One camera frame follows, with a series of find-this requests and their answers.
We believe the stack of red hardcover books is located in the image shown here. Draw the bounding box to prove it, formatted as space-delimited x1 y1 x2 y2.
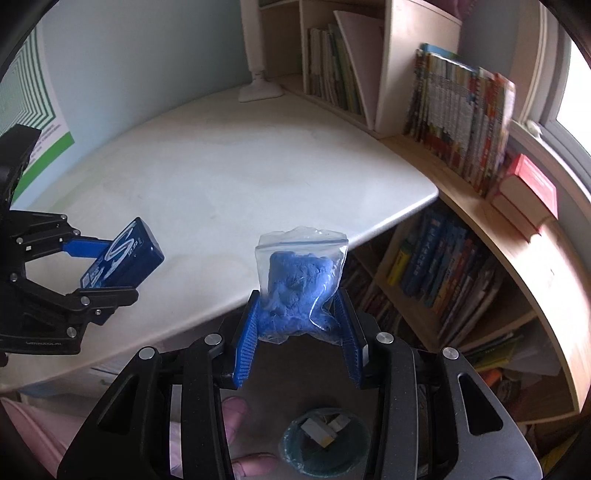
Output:
489 154 559 241

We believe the row of dark slanted magazines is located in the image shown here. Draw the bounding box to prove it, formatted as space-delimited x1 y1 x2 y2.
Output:
346 249 402 333

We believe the cream gold-edged carton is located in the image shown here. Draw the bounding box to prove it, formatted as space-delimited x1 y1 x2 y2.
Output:
301 416 336 447

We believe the green striped wall poster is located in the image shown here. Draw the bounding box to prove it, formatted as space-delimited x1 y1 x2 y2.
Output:
0 14 75 204

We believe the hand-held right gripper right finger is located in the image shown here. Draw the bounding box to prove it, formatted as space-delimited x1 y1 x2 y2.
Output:
333 290 543 480

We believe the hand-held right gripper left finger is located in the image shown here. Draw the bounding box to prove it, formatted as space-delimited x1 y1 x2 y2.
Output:
58 290 262 480

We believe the row of mixed low books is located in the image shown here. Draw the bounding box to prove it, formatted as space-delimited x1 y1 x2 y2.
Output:
462 330 561 416

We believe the row of blue-spined books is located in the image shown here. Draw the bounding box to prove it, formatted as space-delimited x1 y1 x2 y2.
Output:
385 208 506 342

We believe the window frame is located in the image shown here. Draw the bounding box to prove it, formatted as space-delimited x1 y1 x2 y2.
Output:
538 0 591 155

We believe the row of colourful comic books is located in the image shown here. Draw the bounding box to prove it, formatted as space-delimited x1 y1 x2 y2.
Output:
403 44 517 199

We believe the clear bag of blue clay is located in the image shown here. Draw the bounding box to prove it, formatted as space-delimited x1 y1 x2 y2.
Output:
255 226 347 344

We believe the wooden bookshelf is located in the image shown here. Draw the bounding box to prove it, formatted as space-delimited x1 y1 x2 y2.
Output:
240 0 591 425

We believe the person's leg in pink pants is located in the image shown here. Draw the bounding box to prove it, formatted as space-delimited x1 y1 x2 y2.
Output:
0 399 88 480

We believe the pink slipper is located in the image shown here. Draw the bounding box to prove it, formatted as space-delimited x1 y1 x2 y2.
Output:
231 452 278 478
222 397 252 446

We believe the dark teal waste bin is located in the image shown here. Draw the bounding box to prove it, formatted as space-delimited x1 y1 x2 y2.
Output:
279 407 370 478

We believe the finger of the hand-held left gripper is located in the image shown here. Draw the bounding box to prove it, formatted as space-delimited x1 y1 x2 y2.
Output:
10 272 140 332
10 210 118 266

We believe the dark blue box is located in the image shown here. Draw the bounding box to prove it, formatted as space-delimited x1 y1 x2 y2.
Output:
79 218 165 291

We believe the row of thin green-spined books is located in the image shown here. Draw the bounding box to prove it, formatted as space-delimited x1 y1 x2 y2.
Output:
307 23 365 116

